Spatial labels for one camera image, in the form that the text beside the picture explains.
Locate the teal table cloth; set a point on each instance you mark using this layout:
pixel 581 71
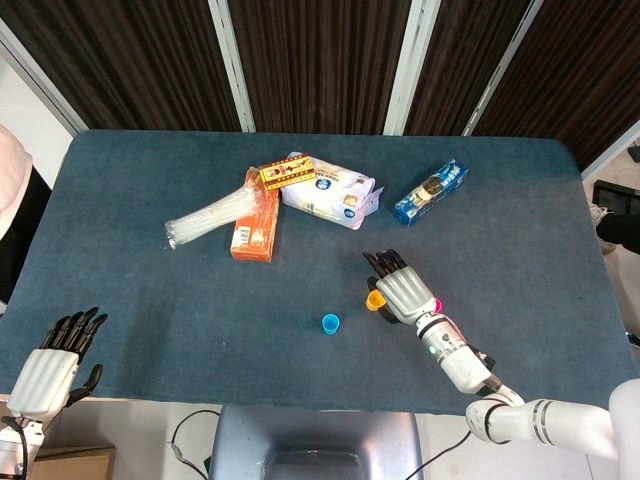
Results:
pixel 150 300

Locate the white screen frame post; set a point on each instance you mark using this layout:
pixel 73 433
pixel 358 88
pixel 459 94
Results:
pixel 232 65
pixel 410 65
pixel 500 70
pixel 45 85

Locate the dark flat screen device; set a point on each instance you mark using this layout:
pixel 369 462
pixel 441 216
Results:
pixel 612 196

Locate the pink plastic cup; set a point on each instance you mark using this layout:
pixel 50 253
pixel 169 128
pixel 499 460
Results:
pixel 438 304

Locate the dark brown slatted panel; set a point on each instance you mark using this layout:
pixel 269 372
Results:
pixel 460 55
pixel 320 60
pixel 125 60
pixel 585 65

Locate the person in black trousers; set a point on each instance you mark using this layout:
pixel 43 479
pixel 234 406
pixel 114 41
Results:
pixel 622 230

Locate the yellow printed box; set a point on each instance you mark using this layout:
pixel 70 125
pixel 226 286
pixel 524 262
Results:
pixel 287 172

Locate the brown cardboard carton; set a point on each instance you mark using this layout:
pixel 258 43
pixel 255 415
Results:
pixel 75 462

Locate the cyan plastic cup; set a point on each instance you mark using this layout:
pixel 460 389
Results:
pixel 331 325

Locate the person in pale top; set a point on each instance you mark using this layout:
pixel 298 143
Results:
pixel 12 175

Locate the yellow plastic cup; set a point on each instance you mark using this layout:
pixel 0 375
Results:
pixel 375 301

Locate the blue biscuit box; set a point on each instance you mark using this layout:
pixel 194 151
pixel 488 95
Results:
pixel 430 192

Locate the bundle of clear straws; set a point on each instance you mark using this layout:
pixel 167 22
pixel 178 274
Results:
pixel 210 217

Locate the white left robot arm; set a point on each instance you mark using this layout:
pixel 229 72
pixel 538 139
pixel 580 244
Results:
pixel 15 445

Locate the white printed food bag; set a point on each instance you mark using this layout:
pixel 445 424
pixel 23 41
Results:
pixel 325 195

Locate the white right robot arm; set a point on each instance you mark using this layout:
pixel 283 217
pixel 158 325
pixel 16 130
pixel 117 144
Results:
pixel 465 365

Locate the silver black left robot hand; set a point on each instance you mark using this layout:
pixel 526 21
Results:
pixel 42 375

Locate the grey blue robot torso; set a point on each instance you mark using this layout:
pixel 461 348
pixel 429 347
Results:
pixel 315 435

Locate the orange cardboard box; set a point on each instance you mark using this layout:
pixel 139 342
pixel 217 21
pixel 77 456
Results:
pixel 252 235

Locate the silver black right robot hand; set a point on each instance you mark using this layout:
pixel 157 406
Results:
pixel 402 292

